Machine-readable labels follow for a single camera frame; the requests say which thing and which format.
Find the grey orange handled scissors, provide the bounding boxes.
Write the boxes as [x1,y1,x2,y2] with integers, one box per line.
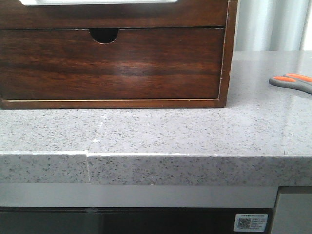
[269,73,312,94]

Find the white QR code sticker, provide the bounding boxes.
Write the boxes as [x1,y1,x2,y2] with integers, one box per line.
[233,214,269,232]

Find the white tray on cabinet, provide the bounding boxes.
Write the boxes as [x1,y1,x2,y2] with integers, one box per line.
[20,0,178,6]

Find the black appliance under counter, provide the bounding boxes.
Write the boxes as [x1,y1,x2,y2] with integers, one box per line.
[0,207,273,234]

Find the wooden drawer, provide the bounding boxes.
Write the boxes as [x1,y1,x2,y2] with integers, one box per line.
[0,0,228,29]
[0,27,224,100]

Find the grey curtain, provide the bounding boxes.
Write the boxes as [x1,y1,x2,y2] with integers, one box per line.
[234,0,312,51]

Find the grey cabinet door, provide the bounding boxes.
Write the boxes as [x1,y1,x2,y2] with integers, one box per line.
[270,187,312,234]

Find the dark wooden drawer cabinet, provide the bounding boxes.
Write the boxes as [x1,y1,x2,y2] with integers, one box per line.
[0,0,238,109]

